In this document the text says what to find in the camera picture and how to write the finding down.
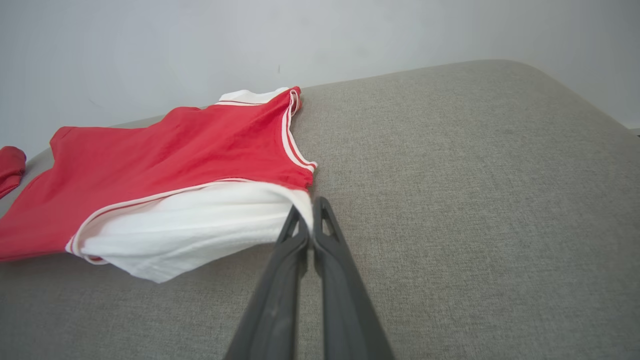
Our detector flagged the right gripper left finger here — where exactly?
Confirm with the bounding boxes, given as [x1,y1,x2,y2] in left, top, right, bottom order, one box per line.
[223,204,311,360]

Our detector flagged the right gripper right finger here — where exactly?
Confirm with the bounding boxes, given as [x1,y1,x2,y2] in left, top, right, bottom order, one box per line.
[312,196,396,360]

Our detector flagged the red Bulls basketball jersey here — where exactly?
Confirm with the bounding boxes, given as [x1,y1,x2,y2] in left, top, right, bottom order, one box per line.
[0,86,318,284]

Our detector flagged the red Bulls 23 shorts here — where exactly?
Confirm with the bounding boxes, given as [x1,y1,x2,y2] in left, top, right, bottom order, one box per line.
[0,146,27,199]

